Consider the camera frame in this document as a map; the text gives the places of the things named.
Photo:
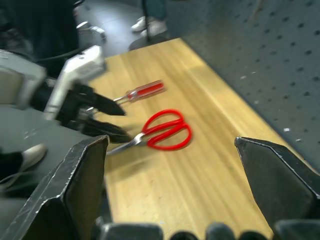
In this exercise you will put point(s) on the chrome chair base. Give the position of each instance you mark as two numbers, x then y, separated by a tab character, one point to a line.
93	30

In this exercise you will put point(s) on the white sneaker with black trouser leg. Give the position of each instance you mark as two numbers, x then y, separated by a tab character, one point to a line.
33	155

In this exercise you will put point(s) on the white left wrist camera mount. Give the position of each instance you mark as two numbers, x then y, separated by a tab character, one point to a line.
75	67

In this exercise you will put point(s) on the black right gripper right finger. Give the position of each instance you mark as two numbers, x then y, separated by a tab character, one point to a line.
277	180

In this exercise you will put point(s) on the grey metal pegboard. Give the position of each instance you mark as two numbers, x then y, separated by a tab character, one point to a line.
262	62

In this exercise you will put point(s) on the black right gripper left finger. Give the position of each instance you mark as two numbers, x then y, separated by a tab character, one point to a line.
75	190

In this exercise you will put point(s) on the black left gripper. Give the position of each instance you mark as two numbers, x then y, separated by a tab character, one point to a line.
72	105

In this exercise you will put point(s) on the black floor stand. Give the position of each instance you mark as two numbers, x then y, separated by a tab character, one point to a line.
147	41

